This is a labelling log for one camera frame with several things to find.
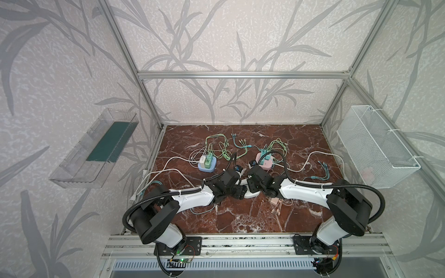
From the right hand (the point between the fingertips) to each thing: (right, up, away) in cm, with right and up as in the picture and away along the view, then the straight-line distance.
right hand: (251, 175), depth 90 cm
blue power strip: (-21, +4, +7) cm, 23 cm away
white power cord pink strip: (+35, +7, +12) cm, 38 cm away
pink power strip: (+10, +5, +8) cm, 14 cm away
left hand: (-4, -3, -3) cm, 6 cm away
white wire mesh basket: (+44, +12, -28) cm, 53 cm away
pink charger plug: (+11, -11, -6) cm, 17 cm away
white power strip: (-2, -8, -7) cm, 11 cm away
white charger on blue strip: (-26, +8, +2) cm, 28 cm away
